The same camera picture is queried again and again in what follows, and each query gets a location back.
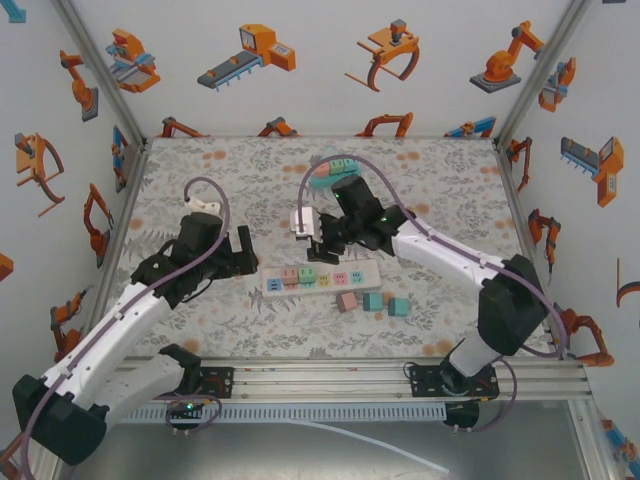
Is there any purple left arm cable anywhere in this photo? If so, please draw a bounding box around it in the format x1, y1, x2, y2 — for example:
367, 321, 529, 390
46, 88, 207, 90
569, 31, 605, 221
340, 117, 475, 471
14, 177, 232, 480

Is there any circuit board with green light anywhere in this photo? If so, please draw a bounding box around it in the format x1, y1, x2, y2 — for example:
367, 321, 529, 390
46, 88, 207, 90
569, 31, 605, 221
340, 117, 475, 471
166, 398, 205, 427

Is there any floral table mat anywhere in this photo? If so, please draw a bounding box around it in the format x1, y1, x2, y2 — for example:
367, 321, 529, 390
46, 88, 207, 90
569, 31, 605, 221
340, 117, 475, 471
82, 135, 559, 359

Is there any aluminium corner post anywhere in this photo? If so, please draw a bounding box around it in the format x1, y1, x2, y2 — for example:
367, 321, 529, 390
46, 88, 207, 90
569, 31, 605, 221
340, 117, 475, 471
51, 0, 150, 147
493, 0, 595, 147

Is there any white plastic tube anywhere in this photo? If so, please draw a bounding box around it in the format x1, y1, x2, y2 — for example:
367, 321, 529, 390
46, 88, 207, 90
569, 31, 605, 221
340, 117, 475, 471
298, 418, 451, 474

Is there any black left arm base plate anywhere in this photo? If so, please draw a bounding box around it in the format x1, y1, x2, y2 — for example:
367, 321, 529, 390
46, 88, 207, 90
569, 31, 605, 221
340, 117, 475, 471
174, 365, 236, 400

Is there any aluminium frame rail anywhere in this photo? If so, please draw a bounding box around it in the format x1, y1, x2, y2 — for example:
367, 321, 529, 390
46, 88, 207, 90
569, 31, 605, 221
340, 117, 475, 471
47, 354, 594, 402

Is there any white slotted cable duct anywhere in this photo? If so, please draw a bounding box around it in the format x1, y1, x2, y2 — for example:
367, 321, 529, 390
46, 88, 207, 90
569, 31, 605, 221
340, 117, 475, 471
107, 405, 447, 423

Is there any white power strip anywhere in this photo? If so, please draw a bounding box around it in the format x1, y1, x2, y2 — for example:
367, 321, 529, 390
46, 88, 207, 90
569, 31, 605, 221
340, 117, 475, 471
260, 258, 382, 300

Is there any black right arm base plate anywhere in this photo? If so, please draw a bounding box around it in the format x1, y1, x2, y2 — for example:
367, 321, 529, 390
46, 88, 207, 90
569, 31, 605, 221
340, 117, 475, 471
409, 364, 501, 400

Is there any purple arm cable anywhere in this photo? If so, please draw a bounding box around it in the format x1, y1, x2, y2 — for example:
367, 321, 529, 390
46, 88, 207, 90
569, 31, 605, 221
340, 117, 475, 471
297, 154, 569, 434
14, 177, 232, 480

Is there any black controller box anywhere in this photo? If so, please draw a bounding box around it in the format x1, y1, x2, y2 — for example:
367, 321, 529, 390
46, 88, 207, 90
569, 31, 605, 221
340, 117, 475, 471
441, 399, 481, 432

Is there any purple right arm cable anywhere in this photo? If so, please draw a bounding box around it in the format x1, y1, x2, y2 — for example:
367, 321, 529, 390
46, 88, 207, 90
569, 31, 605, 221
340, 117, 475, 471
297, 154, 569, 434

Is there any teal power strip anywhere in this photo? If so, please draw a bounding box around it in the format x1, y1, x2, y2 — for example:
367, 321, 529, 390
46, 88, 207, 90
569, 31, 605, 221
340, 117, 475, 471
308, 153, 363, 194

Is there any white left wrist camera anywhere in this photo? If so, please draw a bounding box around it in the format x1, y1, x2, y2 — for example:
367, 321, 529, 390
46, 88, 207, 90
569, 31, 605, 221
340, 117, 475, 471
289, 206, 322, 242

